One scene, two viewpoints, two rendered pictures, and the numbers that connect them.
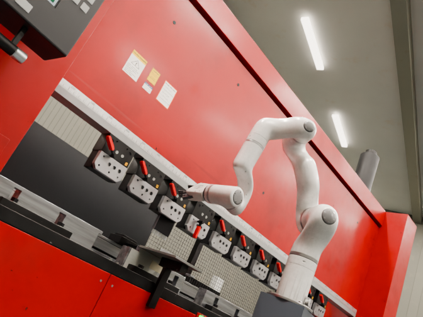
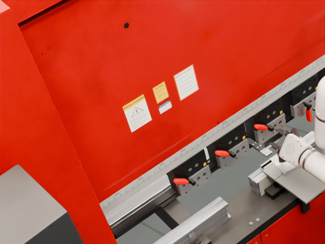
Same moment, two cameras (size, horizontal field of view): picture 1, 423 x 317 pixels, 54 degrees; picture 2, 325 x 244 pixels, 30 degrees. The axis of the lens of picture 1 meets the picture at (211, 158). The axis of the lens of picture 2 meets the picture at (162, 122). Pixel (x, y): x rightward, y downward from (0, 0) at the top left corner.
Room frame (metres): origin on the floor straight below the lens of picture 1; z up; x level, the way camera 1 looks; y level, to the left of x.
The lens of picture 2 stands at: (0.11, -0.06, 2.89)
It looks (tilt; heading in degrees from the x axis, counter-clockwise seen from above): 39 degrees down; 17
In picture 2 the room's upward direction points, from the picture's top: 17 degrees counter-clockwise
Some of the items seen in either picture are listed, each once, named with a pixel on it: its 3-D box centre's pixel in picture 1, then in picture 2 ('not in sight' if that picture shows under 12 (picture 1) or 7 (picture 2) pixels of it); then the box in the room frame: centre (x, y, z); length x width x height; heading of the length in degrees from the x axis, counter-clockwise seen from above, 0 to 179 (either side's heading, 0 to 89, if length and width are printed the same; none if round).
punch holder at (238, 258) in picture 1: (238, 249); not in sight; (2.40, -0.36, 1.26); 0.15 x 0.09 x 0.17; 130
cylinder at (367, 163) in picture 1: (364, 177); not in sight; (3.40, -1.35, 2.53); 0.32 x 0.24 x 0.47; 130
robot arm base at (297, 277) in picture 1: (296, 282); not in sight; (1.68, -0.52, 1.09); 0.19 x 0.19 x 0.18
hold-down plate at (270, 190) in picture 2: (153, 279); (293, 176); (2.01, 0.01, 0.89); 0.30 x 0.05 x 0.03; 130
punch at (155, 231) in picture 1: (162, 227); (272, 136); (2.03, 0.08, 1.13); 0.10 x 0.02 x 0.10; 130
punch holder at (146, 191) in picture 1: (142, 181); (226, 142); (1.88, 0.25, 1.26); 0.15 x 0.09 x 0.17; 130
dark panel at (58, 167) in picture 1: (74, 197); not in sight; (2.27, 0.59, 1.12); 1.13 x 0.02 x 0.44; 130
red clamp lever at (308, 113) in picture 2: (197, 229); (307, 112); (2.08, -0.08, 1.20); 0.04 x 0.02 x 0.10; 40
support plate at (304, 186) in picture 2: (170, 258); (299, 175); (1.91, -0.02, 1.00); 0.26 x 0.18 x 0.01; 40
